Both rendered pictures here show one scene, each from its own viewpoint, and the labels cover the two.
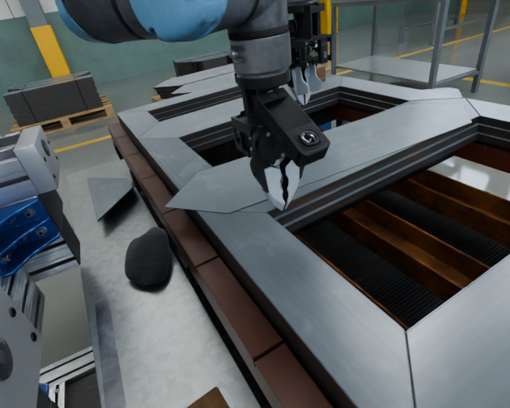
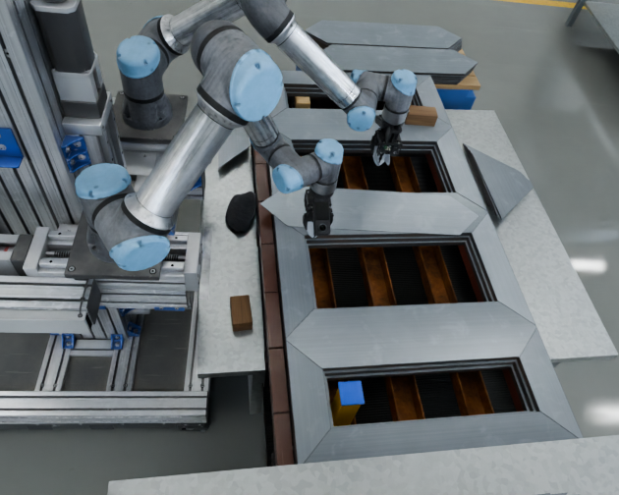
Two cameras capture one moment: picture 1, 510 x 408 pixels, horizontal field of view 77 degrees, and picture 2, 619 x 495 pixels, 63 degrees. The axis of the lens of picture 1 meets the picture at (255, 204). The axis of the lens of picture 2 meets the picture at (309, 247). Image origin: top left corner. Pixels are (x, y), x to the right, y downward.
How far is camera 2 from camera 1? 1.12 m
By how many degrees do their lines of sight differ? 20
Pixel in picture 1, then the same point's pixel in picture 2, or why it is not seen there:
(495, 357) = (331, 327)
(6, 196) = not seen: hidden behind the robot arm
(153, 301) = (235, 241)
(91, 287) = (204, 214)
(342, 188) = (352, 239)
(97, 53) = not seen: outside the picture
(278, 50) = (326, 190)
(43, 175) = not seen: hidden behind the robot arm
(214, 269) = (268, 249)
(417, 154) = (410, 239)
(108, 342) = (207, 250)
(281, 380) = (269, 302)
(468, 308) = (339, 312)
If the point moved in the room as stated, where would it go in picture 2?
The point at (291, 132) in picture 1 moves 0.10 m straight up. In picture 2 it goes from (317, 221) to (322, 197)
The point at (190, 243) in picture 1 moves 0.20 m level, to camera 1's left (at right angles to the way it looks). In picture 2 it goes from (264, 229) to (207, 209)
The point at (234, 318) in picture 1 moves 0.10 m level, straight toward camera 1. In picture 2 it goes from (265, 275) to (258, 302)
